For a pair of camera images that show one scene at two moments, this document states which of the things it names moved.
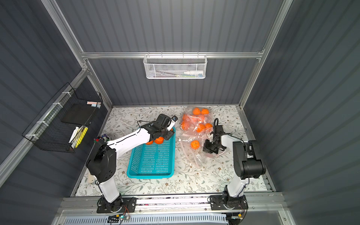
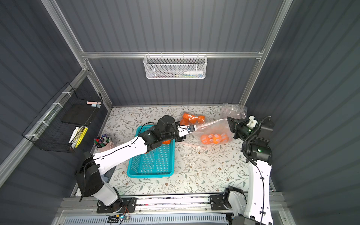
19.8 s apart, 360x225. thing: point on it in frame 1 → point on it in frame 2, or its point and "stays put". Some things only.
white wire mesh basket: x=175 y=66 stays put
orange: x=196 y=111 → x=187 y=119
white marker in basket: x=73 y=133 stays put
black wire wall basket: x=62 y=125 stays put
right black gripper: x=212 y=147 → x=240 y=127
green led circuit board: x=116 y=219 stays put
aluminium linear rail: x=267 y=205 stays put
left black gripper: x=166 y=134 → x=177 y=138
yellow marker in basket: x=85 y=130 stays put
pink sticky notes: x=91 y=102 stays put
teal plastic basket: x=153 y=161 stays put
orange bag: x=200 y=128 → x=206 y=139
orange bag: x=205 y=111 → x=200 y=119
